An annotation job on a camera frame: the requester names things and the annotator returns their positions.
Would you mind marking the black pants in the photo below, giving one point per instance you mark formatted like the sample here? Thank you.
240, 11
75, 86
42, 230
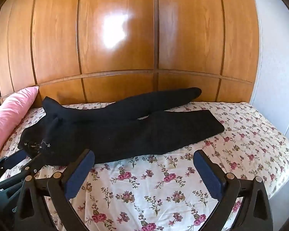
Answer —
125, 134

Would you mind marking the bed with floral sheet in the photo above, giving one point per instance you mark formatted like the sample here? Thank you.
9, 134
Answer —
159, 187

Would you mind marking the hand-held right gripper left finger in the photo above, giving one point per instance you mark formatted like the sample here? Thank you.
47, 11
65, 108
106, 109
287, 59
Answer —
80, 173

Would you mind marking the pink pillow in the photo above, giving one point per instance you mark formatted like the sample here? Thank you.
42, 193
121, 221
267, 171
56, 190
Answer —
9, 115

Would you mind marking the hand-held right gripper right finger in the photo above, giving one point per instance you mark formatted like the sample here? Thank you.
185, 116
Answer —
208, 173

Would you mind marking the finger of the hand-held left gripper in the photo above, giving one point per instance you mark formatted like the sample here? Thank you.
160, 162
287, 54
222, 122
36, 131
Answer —
15, 161
31, 164

